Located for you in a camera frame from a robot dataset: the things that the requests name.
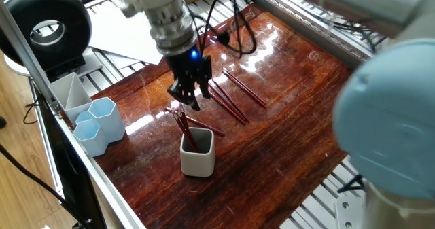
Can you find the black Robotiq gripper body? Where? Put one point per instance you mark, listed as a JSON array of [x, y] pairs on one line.
[[185, 67]]

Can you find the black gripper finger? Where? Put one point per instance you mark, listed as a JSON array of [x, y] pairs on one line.
[[183, 91], [206, 69]]

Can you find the white square ceramic pen holder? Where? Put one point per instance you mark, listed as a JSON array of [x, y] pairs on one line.
[[197, 164]]

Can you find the light blue hexagonal pen holder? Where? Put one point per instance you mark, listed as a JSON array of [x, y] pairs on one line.
[[112, 127]]

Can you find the white divided square pen holder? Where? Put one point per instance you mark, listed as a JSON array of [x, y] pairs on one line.
[[79, 111]]

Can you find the silver wrist sensor flange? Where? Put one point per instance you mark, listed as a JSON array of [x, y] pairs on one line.
[[170, 25]]

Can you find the white paper sheet stack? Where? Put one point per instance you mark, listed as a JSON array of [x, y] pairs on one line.
[[122, 35]]

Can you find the red-brown wooden board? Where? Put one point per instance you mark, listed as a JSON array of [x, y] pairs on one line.
[[272, 154]]

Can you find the black monitor panel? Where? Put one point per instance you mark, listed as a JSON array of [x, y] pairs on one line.
[[74, 188]]

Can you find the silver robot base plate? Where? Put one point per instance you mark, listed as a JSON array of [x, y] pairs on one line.
[[350, 213]]

